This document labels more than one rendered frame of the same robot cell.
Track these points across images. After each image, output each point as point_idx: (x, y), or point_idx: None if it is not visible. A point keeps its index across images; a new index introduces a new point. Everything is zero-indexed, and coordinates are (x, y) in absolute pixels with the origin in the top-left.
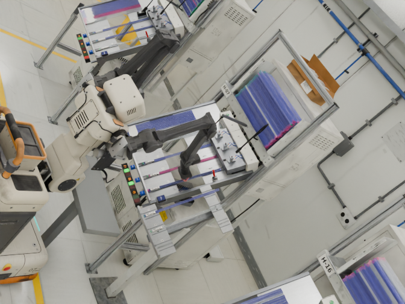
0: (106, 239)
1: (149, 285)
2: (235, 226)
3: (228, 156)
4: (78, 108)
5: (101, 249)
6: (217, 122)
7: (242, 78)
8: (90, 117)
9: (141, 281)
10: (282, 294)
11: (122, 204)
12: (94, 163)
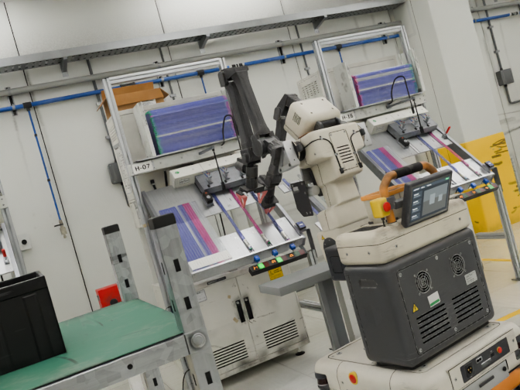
0: (282, 369)
1: (313, 339)
2: None
3: (236, 174)
4: (333, 154)
5: (302, 365)
6: (177, 189)
7: (148, 135)
8: (346, 141)
9: (315, 342)
10: (371, 151)
11: (238, 348)
12: (270, 282)
